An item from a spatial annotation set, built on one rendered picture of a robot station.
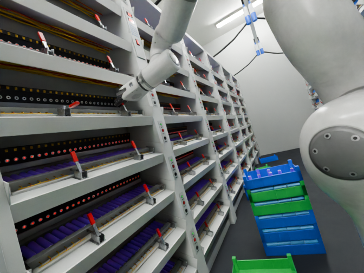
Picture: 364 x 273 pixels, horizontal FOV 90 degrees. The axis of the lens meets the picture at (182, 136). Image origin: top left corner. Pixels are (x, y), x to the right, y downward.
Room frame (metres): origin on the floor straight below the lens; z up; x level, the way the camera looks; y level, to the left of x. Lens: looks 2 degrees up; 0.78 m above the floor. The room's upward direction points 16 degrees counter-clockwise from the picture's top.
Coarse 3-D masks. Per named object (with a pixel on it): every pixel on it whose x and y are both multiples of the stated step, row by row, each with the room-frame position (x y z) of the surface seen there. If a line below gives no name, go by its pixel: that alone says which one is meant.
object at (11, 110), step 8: (0, 112) 0.46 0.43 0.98; (8, 112) 0.47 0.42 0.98; (16, 112) 0.49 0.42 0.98; (24, 112) 0.51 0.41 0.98; (32, 112) 0.52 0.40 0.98; (40, 112) 0.53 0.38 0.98; (48, 112) 0.56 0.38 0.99; (56, 112) 0.58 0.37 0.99; (72, 112) 0.63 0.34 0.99; (80, 112) 0.65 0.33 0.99; (88, 112) 0.68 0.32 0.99; (96, 112) 0.72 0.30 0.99; (104, 112) 0.75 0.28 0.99; (112, 112) 0.79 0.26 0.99; (120, 112) 0.83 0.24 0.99; (136, 112) 0.93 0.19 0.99
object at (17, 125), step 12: (72, 108) 0.74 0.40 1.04; (84, 108) 0.79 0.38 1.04; (96, 108) 0.85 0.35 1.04; (108, 108) 0.91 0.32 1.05; (120, 108) 0.97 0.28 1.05; (132, 108) 0.98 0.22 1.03; (144, 108) 0.94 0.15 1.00; (0, 120) 0.41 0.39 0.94; (12, 120) 0.43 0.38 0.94; (24, 120) 0.45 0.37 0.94; (36, 120) 0.48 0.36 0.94; (48, 120) 0.50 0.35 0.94; (60, 120) 0.53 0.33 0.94; (72, 120) 0.56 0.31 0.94; (84, 120) 0.60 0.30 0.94; (96, 120) 0.64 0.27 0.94; (108, 120) 0.68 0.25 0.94; (120, 120) 0.74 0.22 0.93; (132, 120) 0.80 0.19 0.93; (144, 120) 0.87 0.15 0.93; (0, 132) 0.42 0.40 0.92; (12, 132) 0.44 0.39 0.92; (24, 132) 0.46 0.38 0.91; (36, 132) 0.48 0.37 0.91; (48, 132) 0.50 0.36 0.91
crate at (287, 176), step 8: (288, 160) 1.16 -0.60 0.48; (264, 168) 1.22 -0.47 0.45; (272, 168) 1.21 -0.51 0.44; (280, 168) 1.19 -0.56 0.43; (288, 168) 1.18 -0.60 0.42; (296, 168) 0.99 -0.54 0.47; (256, 176) 1.25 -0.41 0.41; (264, 176) 1.23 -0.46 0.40; (272, 176) 1.03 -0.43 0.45; (280, 176) 1.02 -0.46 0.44; (288, 176) 1.00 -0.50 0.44; (296, 176) 0.99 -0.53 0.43; (248, 184) 1.08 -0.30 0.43; (256, 184) 1.06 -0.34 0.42; (264, 184) 1.05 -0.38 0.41; (272, 184) 1.04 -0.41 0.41
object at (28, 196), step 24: (48, 144) 0.62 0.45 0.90; (72, 144) 0.70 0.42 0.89; (96, 144) 0.79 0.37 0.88; (120, 144) 0.92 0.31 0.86; (144, 144) 0.97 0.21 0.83; (0, 168) 0.51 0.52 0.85; (24, 168) 0.56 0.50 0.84; (48, 168) 0.58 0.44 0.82; (72, 168) 0.58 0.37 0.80; (96, 168) 0.64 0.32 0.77; (120, 168) 0.67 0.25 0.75; (144, 168) 0.80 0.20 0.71; (24, 192) 0.45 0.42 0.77; (48, 192) 0.46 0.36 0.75; (72, 192) 0.52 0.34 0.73; (24, 216) 0.42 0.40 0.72
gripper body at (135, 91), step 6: (126, 84) 0.71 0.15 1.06; (132, 84) 0.70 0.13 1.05; (138, 84) 0.70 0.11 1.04; (120, 90) 0.74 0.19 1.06; (126, 90) 0.71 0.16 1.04; (132, 90) 0.71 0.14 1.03; (138, 90) 0.72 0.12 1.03; (144, 90) 0.74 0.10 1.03; (126, 96) 0.72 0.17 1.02; (132, 96) 0.74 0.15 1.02; (138, 96) 0.77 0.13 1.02
